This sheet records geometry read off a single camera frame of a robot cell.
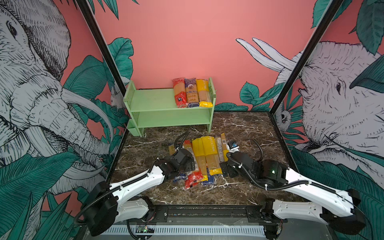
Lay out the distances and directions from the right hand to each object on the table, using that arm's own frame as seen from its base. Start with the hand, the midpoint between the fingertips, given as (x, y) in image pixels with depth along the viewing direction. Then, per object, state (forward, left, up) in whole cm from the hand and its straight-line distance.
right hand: (225, 161), depth 69 cm
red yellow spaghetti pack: (+45, +25, +8) cm, 52 cm away
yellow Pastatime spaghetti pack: (+16, +5, -18) cm, 24 cm away
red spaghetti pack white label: (-3, +16, -16) cm, 23 cm away
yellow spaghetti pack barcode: (+19, +11, -19) cm, 29 cm away
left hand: (+6, +18, -12) cm, 22 cm away
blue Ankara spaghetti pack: (+37, +17, +8) cm, 41 cm away
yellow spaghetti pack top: (+41, +10, +7) cm, 43 cm away
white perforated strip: (-25, +20, -22) cm, 39 cm away
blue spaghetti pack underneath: (-2, +5, -20) cm, 21 cm away
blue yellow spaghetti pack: (-1, +23, -19) cm, 29 cm away
